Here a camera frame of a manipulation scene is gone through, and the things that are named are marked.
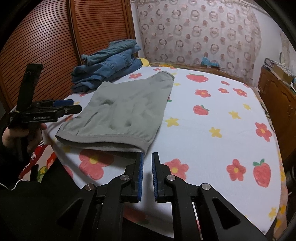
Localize blue small box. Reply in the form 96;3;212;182
201;57;220;69

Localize strawberry flower bed sheet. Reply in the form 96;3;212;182
43;65;289;236

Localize person's left hand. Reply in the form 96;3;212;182
2;123;47;153

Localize brown louvered wardrobe door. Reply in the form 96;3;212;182
1;1;135;111

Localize grey pants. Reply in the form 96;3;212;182
56;71;175;154

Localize blue denim jeans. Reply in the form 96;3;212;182
71;45;142;93

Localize wooden sideboard cabinet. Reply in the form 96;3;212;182
258;67;295;163

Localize circle patterned sheer curtain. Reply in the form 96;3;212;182
135;1;261;83

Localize yellow plush pillow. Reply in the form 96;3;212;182
140;58;150;67

